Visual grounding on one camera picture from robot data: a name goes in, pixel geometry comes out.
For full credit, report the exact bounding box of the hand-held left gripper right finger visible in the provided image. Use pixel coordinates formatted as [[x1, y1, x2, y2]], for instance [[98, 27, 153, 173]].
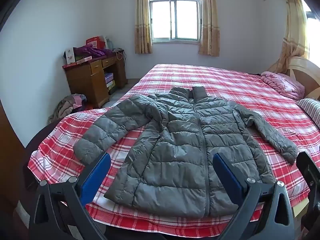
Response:
[[212, 152, 295, 240]]

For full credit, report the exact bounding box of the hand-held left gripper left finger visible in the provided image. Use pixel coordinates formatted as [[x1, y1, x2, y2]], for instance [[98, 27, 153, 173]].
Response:
[[29, 152, 112, 240]]

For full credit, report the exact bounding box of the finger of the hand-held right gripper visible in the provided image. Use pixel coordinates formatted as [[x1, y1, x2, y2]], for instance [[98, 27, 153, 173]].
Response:
[[296, 151, 320, 230]]

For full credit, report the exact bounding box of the grey puffer jacket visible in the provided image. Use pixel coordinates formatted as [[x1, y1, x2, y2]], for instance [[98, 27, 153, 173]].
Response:
[[74, 86, 298, 218]]

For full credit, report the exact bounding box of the pile of clothes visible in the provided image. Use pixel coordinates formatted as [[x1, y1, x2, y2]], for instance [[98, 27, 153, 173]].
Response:
[[49, 94, 88, 123]]

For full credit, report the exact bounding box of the striped pillow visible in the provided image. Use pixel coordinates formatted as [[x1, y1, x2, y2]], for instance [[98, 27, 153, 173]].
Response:
[[296, 98, 320, 128]]

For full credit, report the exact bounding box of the pink quilt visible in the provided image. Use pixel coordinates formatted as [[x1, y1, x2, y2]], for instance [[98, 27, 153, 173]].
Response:
[[260, 71, 305, 99]]

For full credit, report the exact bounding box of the wooden desk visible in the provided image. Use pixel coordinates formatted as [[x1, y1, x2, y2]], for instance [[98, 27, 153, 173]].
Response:
[[62, 52, 127, 108]]

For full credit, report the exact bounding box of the bed with red plaid sheet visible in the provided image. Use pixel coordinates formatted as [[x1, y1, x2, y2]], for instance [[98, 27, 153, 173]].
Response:
[[24, 64, 320, 238]]

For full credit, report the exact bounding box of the brown wooden door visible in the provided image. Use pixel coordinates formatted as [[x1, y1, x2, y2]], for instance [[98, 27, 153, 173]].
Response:
[[0, 102, 27, 205]]

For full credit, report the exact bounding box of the wooden headboard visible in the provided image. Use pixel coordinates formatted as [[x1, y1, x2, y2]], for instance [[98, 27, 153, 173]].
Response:
[[285, 56, 320, 100]]

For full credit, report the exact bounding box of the flat red box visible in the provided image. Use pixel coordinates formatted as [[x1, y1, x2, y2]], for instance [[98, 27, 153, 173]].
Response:
[[62, 56, 93, 68]]

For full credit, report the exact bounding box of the white printed box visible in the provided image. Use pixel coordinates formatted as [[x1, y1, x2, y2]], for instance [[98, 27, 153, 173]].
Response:
[[64, 48, 77, 65]]

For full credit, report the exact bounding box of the purple puffer jacket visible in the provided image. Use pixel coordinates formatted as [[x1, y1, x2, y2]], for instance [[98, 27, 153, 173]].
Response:
[[73, 44, 113, 60]]

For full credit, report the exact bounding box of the red gift box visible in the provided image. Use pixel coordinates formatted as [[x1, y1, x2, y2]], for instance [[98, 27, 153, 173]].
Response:
[[86, 35, 107, 50]]

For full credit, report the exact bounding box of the beige patterned curtain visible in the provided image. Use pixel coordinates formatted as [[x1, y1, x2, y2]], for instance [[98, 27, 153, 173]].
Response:
[[267, 0, 310, 74], [198, 0, 220, 57], [134, 0, 153, 54]]

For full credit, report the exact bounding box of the window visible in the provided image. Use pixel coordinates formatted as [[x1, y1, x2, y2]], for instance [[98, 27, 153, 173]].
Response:
[[148, 0, 203, 43]]

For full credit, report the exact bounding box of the white cable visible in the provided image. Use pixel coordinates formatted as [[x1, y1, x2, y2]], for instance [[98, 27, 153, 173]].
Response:
[[112, 47, 127, 62]]

